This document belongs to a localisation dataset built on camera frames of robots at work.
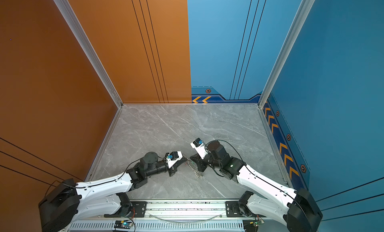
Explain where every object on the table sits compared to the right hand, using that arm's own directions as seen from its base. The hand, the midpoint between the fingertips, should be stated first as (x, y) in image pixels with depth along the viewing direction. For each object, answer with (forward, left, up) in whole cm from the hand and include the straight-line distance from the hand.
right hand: (190, 158), depth 75 cm
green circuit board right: (-27, -29, -16) cm, 42 cm away
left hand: (0, +2, 0) cm, 2 cm away
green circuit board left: (-26, +32, -16) cm, 44 cm away
